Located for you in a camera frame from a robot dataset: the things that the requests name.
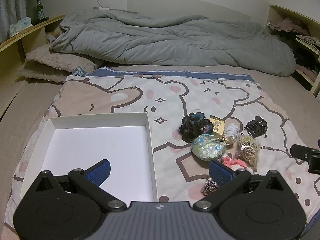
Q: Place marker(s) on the grey curtain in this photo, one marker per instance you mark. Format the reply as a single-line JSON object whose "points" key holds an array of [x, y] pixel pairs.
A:
{"points": [[12, 12]]}

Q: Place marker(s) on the dark crocheted scrunchie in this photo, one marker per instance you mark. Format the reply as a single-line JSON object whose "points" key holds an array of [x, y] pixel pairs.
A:
{"points": [[191, 127]]}

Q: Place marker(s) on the pink crumpled clothes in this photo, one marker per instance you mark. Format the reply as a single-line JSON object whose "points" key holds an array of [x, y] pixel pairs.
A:
{"points": [[287, 25]]}

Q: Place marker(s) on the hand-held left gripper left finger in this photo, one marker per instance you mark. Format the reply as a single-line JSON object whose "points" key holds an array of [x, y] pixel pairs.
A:
{"points": [[100, 171]]}

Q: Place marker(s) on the tissue box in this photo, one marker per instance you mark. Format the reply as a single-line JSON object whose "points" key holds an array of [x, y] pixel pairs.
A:
{"points": [[20, 26]]}

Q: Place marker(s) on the green glass bottle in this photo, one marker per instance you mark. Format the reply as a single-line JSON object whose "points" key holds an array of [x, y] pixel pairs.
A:
{"points": [[38, 12]]}

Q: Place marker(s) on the cartoon bear printed blanket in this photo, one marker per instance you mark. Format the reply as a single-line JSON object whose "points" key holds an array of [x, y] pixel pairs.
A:
{"points": [[100, 97]]}

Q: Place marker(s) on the white scrunchie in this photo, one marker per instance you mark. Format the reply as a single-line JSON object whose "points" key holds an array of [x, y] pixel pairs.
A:
{"points": [[231, 130]]}

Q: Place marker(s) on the white charger plug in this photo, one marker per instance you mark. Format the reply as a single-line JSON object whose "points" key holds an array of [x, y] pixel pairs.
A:
{"points": [[101, 8]]}

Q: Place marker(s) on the yellow tissue pack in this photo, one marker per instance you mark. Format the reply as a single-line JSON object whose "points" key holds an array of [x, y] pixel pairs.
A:
{"points": [[217, 125]]}

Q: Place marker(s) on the black hair claw clip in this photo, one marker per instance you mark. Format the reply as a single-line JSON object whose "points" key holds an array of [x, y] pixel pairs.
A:
{"points": [[256, 126]]}

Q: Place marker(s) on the clear bag of rubber bands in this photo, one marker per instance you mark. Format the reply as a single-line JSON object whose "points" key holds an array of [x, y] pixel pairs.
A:
{"points": [[248, 150]]}

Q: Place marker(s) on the white shallow cardboard box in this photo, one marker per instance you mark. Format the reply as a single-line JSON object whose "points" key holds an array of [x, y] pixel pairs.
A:
{"points": [[100, 145]]}

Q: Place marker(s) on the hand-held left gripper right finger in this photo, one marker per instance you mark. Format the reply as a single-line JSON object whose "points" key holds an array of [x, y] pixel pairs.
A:
{"points": [[217, 170]]}

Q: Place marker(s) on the embroidered floral round pouch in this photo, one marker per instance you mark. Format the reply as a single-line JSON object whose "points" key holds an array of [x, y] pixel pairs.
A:
{"points": [[207, 147]]}

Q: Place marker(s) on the grey duvet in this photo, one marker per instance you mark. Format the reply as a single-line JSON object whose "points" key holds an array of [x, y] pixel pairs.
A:
{"points": [[162, 42]]}

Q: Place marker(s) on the beige fluffy folded blanket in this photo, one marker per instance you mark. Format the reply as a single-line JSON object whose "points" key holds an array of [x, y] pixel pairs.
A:
{"points": [[52, 62]]}

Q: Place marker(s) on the dark clothes pile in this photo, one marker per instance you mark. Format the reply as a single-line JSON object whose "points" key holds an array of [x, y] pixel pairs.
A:
{"points": [[306, 56]]}

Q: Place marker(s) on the beige folded clothes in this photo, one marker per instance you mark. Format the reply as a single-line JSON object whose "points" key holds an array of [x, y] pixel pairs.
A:
{"points": [[307, 41]]}

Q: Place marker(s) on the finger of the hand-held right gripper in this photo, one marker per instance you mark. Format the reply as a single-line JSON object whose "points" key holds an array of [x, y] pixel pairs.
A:
{"points": [[301, 151]]}

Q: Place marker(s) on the pink white crochet doll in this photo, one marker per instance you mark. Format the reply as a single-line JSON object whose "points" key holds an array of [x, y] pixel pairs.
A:
{"points": [[235, 163]]}

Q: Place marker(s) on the wooden bedside shelf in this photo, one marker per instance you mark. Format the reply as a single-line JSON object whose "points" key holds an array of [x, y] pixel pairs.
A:
{"points": [[32, 40]]}

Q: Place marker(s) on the pink folded clothes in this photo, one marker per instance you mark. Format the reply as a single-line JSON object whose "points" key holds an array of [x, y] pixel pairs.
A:
{"points": [[306, 71]]}

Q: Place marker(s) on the wooden clothes shelf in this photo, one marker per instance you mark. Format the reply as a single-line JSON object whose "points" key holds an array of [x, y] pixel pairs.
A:
{"points": [[316, 82]]}

